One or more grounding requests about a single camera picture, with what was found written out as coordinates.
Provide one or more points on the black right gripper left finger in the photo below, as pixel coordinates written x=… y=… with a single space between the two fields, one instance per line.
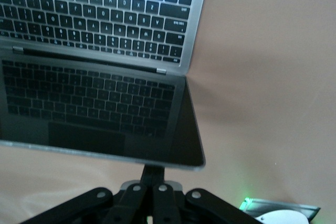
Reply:
x=131 y=203

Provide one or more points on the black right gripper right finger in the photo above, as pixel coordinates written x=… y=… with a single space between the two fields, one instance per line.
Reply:
x=168 y=203

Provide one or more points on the grey laptop computer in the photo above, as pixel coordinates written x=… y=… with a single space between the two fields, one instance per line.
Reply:
x=105 y=24

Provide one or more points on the table cover sheet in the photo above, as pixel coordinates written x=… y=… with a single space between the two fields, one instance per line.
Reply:
x=262 y=77

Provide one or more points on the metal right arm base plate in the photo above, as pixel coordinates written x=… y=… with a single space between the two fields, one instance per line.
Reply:
x=288 y=205

